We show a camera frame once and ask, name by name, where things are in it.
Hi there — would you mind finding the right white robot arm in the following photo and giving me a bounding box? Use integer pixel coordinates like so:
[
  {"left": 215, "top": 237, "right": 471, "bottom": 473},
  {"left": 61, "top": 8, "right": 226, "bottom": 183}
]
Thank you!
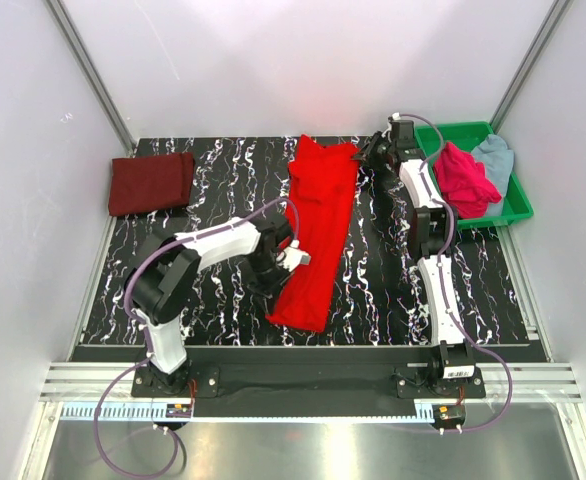
[{"left": 355, "top": 113, "right": 476, "bottom": 401}]

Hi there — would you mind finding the right orange connector block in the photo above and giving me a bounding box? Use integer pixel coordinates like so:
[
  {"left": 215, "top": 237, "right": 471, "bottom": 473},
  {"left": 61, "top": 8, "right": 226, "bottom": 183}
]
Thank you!
[{"left": 436, "top": 405, "right": 466, "bottom": 421}]

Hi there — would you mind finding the orange connector block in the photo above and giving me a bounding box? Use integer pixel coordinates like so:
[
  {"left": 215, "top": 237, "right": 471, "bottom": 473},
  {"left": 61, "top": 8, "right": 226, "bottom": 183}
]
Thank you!
[
  {"left": 166, "top": 403, "right": 192, "bottom": 418},
  {"left": 436, "top": 405, "right": 466, "bottom": 421}
]

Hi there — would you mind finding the bright red t-shirt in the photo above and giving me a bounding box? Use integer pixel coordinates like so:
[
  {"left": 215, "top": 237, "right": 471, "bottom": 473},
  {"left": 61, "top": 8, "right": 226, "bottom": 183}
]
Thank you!
[{"left": 266, "top": 135, "right": 359, "bottom": 333}]

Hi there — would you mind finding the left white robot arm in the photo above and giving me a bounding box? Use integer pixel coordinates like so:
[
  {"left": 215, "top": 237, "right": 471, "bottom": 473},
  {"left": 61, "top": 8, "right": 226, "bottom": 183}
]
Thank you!
[{"left": 124, "top": 214, "right": 311, "bottom": 396}]

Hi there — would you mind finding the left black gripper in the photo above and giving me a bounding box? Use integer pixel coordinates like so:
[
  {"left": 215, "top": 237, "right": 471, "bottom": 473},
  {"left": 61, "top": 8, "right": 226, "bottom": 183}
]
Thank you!
[{"left": 246, "top": 253, "right": 296, "bottom": 317}]

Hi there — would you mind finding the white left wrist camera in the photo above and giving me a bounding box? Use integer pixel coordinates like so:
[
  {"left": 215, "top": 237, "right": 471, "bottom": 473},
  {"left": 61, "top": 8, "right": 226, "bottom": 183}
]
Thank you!
[{"left": 282, "top": 240, "right": 311, "bottom": 271}]

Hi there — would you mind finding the green plastic bin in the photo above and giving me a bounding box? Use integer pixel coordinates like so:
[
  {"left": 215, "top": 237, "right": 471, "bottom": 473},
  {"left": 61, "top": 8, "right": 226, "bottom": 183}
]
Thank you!
[{"left": 438, "top": 122, "right": 534, "bottom": 230}]

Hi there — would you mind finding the grey-blue crumpled t-shirt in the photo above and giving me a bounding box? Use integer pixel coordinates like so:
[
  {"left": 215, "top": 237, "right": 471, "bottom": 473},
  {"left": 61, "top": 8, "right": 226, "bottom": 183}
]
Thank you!
[{"left": 471, "top": 134, "right": 515, "bottom": 218}]

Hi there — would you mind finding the folded maroon t-shirt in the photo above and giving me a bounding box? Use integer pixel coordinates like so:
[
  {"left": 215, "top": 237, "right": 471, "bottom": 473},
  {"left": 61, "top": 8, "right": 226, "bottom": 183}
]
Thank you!
[{"left": 108, "top": 152, "right": 195, "bottom": 217}]

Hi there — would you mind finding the pink crumpled t-shirt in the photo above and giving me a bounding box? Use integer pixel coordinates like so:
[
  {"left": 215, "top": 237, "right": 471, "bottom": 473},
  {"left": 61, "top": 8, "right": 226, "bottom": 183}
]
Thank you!
[{"left": 433, "top": 142, "right": 502, "bottom": 219}]

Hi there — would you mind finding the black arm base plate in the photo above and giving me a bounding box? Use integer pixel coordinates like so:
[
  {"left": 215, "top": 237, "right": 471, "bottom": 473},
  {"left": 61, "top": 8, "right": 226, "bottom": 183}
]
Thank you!
[{"left": 132, "top": 346, "right": 486, "bottom": 419}]

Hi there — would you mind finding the left orange connector block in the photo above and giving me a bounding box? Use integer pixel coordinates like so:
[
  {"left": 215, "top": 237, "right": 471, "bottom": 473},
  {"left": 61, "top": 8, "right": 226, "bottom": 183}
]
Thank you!
[{"left": 166, "top": 403, "right": 192, "bottom": 418}]

